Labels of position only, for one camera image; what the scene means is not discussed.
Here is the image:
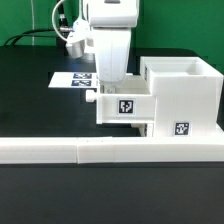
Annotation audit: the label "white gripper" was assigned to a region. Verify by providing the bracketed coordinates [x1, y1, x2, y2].
[93, 28, 131, 84]

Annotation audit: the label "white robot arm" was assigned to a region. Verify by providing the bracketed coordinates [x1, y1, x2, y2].
[66, 0, 139, 85]

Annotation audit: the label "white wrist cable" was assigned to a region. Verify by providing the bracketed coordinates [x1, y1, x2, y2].
[51, 0, 81, 44]

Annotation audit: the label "white marker base plate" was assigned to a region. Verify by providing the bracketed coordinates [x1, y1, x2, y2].
[48, 72, 98, 88]

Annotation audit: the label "white L-shaped fence rail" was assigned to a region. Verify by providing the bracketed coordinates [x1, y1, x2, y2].
[0, 135, 224, 164]

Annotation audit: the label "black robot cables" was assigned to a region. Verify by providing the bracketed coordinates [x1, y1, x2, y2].
[3, 0, 75, 47]

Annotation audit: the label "white drawer cabinet frame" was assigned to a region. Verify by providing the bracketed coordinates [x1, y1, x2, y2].
[140, 57, 223, 137]

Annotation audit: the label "white front drawer box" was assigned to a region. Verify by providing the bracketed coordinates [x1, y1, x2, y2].
[131, 123, 154, 137]

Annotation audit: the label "white drawer box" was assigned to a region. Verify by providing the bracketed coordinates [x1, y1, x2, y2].
[131, 123, 154, 137]
[86, 74, 156, 124]

